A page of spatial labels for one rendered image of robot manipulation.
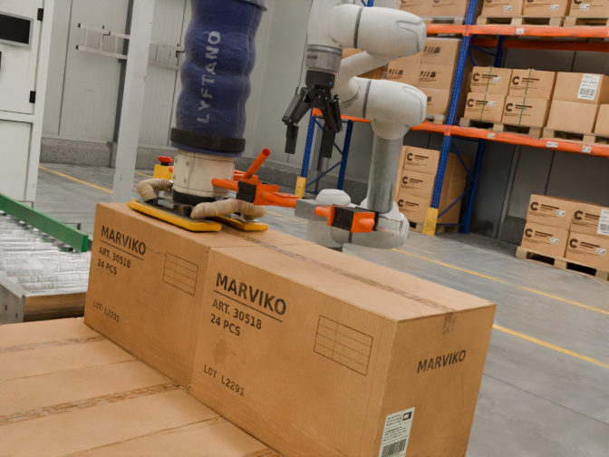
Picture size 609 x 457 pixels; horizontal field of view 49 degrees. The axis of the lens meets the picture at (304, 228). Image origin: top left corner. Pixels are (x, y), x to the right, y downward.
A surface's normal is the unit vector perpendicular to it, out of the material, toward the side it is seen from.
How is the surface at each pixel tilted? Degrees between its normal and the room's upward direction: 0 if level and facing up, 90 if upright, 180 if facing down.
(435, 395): 90
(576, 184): 90
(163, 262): 90
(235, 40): 77
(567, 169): 90
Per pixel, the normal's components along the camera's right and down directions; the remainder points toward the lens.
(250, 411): -0.70, 0.00
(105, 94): 0.71, 0.22
